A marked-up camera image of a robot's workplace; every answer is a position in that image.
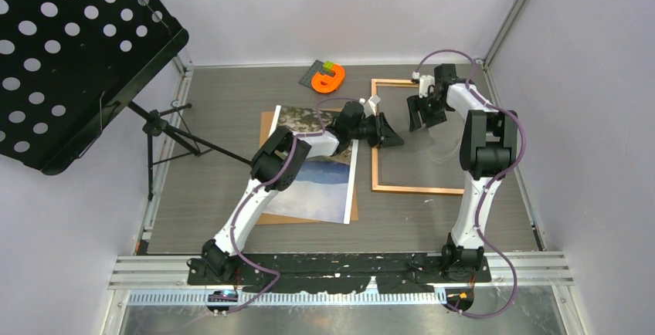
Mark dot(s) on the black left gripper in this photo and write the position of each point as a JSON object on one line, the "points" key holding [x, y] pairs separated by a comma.
{"points": [[385, 137]]}

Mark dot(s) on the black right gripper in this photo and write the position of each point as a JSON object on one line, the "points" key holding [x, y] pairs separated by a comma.
{"points": [[414, 106]]}

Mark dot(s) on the transparent acrylic sheet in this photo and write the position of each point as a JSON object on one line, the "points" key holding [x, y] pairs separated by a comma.
{"points": [[429, 157]]}

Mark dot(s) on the wooden picture frame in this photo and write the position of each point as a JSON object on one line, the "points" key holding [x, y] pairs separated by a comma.
{"points": [[376, 185]]}

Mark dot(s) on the landscape photo print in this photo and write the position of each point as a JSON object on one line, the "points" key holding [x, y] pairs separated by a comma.
{"points": [[324, 191]]}

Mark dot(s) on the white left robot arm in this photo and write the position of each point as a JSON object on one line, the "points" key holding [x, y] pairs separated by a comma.
{"points": [[276, 164]]}

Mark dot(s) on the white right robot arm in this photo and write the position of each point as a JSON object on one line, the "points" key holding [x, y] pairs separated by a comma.
{"points": [[488, 148]]}

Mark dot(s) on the green lego brick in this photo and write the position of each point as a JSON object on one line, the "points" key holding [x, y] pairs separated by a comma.
{"points": [[328, 67]]}

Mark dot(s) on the grey lego baseplate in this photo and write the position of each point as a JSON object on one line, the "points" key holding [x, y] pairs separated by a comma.
{"points": [[306, 79]]}

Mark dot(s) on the black perforated music stand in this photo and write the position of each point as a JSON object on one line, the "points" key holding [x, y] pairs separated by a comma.
{"points": [[69, 67]]}

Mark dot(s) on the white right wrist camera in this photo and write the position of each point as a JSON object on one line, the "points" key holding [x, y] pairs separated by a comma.
{"points": [[425, 83]]}

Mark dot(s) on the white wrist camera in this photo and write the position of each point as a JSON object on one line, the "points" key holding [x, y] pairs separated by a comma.
{"points": [[370, 105], [425, 83]]}

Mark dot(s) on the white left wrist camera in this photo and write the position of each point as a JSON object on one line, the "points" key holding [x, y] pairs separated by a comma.
{"points": [[370, 105]]}

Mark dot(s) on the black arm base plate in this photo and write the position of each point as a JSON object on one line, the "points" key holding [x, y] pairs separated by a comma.
{"points": [[343, 273]]}

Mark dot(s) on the aluminium rail with ruler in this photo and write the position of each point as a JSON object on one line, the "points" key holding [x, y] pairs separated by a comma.
{"points": [[162, 281]]}

